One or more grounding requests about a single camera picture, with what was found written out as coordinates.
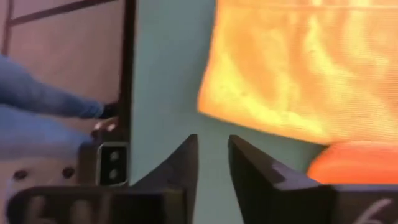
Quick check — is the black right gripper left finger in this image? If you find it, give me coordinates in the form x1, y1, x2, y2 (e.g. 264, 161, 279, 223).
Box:
130, 133, 200, 224

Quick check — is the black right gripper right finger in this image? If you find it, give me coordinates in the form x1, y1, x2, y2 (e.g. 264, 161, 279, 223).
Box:
228, 134, 338, 224

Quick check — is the orange microfiber towel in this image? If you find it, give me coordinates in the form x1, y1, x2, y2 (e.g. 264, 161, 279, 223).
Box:
306, 140, 398, 187

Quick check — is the yellow microfiber towel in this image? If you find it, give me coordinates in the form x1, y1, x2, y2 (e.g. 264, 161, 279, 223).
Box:
197, 0, 398, 146

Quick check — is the person's shoe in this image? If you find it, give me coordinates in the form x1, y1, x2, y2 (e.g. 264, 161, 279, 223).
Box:
98, 101, 121, 121

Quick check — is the person's leg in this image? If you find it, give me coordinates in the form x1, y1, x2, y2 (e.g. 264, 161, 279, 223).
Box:
0, 104, 94, 159
0, 54, 106, 121

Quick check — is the black metal table frame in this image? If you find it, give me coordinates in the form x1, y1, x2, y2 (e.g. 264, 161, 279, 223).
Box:
0, 0, 137, 187

